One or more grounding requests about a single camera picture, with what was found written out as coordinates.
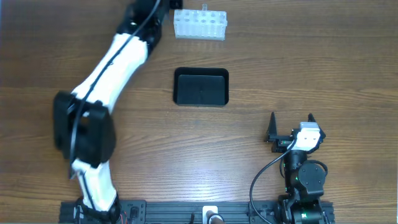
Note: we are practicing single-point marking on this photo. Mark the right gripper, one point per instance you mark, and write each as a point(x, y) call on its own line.
point(283, 143)

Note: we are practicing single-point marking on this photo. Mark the clear test tube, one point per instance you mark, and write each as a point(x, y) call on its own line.
point(221, 14)
point(204, 6)

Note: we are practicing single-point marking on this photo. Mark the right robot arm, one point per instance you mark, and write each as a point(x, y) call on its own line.
point(308, 180)

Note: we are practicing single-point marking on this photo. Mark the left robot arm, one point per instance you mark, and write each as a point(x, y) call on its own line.
point(124, 62)

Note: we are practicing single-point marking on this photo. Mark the black tray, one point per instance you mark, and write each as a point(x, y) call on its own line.
point(200, 90)

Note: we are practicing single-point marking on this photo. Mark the white test tube rack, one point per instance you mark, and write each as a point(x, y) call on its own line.
point(200, 31)

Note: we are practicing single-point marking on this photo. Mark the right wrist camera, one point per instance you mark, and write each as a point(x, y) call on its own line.
point(308, 137)

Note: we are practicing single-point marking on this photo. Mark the mounting rail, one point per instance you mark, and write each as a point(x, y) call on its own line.
point(174, 213)

